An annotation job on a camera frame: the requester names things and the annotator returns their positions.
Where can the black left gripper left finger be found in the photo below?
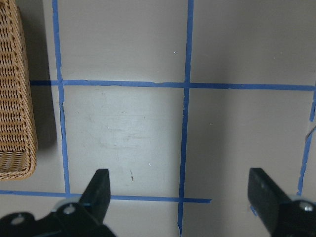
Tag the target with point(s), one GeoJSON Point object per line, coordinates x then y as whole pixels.
{"type": "Point", "coordinates": [95, 199]}

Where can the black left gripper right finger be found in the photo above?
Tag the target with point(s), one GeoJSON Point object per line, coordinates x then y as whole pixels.
{"type": "Point", "coordinates": [269, 201]}

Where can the woven wicker basket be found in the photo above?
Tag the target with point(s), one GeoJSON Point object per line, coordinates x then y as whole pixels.
{"type": "Point", "coordinates": [18, 138]}

